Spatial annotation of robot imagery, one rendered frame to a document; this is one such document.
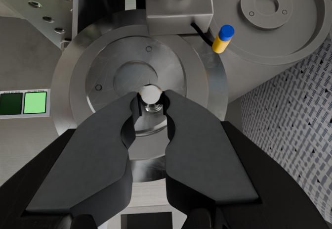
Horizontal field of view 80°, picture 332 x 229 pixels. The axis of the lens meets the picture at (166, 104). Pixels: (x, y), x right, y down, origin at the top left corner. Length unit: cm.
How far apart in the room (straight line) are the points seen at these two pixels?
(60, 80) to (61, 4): 29
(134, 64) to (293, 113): 21
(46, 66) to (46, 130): 181
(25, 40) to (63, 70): 233
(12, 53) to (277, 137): 241
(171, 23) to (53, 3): 34
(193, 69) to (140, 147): 8
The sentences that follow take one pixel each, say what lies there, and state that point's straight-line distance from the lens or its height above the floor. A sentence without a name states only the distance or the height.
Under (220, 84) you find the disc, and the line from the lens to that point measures 17.
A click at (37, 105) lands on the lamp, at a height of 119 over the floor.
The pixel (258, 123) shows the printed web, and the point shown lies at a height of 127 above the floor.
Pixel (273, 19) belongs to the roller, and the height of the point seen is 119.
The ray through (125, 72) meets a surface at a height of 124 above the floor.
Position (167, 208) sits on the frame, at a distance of 52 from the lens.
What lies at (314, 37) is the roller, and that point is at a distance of 23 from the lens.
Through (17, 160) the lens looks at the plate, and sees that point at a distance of 61.
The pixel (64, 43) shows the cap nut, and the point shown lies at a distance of 59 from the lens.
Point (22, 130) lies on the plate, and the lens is 61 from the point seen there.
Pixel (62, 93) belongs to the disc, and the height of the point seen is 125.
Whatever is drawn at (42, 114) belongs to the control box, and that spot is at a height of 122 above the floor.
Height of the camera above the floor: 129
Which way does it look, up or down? 10 degrees down
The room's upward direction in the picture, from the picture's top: 177 degrees clockwise
